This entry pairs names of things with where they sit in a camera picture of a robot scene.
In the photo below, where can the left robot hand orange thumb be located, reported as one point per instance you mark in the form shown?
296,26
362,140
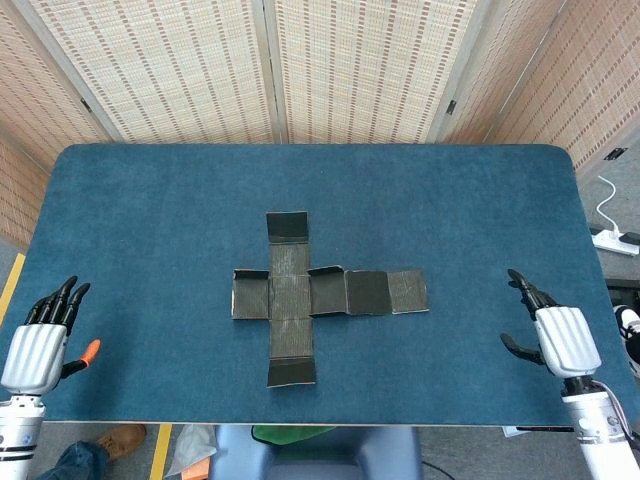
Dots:
35,350

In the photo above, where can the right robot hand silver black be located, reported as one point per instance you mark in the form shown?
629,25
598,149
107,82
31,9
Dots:
565,340

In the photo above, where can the black cardboard box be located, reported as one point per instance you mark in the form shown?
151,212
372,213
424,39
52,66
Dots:
290,300

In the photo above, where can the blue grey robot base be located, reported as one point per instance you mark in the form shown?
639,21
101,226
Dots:
310,457

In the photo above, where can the black and white sneaker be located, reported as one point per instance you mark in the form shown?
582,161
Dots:
631,335

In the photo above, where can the yellow floor tape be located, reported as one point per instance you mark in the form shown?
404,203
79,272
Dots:
161,450
12,285

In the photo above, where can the black floor object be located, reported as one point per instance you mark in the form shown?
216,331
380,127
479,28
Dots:
622,292

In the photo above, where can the white power strip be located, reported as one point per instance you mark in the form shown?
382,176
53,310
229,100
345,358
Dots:
615,243

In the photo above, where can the blue jeans leg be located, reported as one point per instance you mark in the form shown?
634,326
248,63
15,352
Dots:
75,462

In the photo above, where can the brown leather shoe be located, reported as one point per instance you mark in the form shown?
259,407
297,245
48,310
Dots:
122,440

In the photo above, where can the clear plastic bag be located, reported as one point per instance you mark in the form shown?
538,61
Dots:
192,442

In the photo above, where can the black screen hinge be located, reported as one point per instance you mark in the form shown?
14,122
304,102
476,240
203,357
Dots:
86,104
615,153
451,106

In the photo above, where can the orange packet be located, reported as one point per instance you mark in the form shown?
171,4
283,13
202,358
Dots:
196,472

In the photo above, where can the green cloth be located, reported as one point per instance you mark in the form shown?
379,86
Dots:
285,433

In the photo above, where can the woven bamboo folding screen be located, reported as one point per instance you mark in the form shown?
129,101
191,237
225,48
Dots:
150,65

